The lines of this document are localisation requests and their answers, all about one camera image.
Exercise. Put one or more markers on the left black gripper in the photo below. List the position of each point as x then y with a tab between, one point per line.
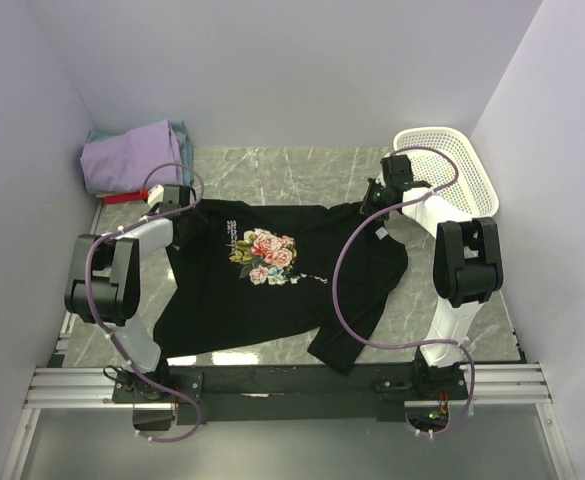
192	226

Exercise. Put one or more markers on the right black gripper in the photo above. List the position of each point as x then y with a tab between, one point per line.
370	201

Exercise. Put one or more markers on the black floral print t shirt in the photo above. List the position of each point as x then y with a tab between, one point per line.
261	273

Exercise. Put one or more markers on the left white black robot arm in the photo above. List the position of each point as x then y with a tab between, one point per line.
104	287

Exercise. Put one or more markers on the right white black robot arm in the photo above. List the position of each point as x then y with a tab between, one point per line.
467	267

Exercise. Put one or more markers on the folded red t shirt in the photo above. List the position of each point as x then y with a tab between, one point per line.
123	198

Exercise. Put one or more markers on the folded teal t shirt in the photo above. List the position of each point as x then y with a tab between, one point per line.
187	150

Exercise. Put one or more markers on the folded lilac t shirt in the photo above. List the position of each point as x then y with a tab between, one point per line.
132	160

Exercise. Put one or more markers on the white perforated plastic basket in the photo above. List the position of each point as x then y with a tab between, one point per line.
473	191

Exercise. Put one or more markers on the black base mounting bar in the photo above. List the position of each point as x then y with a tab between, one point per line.
287	392

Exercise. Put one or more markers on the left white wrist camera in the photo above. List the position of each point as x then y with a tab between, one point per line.
153	196

